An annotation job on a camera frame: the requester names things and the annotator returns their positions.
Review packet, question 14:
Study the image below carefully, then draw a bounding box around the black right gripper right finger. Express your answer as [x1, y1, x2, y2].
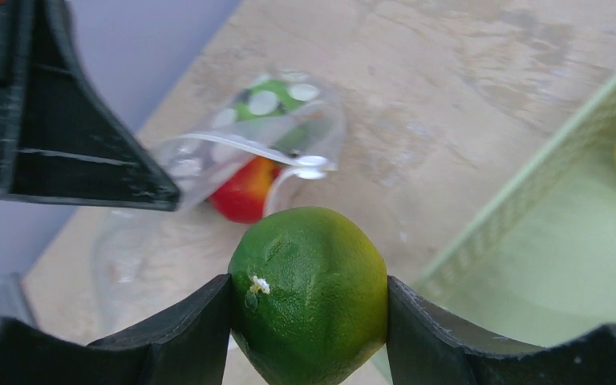
[387, 276, 616, 384]

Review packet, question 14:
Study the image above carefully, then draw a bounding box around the clear dotted zip top bag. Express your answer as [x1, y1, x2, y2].
[92, 68, 347, 334]

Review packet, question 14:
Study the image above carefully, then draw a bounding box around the green striped watermelon toy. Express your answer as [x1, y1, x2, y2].
[231, 75, 322, 123]

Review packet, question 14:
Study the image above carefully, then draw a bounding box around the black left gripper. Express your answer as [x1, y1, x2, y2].
[0, 1, 180, 211]

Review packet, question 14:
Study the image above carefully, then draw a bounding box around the light green plastic basket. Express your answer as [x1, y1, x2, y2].
[407, 73, 616, 348]

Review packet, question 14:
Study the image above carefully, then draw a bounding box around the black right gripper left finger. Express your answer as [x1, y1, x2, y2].
[0, 274, 232, 385]

